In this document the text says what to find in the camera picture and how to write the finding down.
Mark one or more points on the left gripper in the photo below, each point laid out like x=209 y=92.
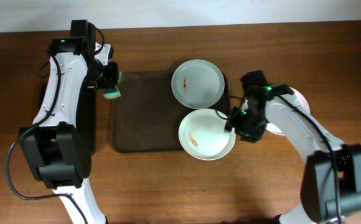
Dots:
x=112 y=77

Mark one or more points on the brown plastic serving tray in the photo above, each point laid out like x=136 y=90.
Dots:
x=146 y=117

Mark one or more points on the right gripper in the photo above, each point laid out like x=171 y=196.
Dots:
x=254 y=135

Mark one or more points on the black rectangular sponge tray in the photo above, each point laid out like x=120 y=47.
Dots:
x=70 y=128

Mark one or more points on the green dish sponge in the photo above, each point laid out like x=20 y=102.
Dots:
x=110 y=86

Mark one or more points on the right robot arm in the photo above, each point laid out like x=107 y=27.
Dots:
x=331 y=186

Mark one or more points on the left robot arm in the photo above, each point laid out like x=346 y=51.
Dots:
x=67 y=177

